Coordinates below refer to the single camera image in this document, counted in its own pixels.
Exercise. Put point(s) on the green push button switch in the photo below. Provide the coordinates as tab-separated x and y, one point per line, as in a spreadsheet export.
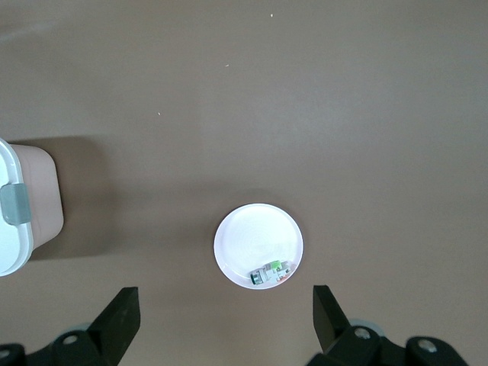
268	273

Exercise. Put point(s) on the white lidded storage box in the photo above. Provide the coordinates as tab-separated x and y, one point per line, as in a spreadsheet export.
11	246

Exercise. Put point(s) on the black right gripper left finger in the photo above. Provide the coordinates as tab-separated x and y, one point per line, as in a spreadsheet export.
114	328

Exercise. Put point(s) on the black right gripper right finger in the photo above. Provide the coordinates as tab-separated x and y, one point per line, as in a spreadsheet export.
335	335

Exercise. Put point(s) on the pink round plate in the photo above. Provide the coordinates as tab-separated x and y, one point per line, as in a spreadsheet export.
253	236

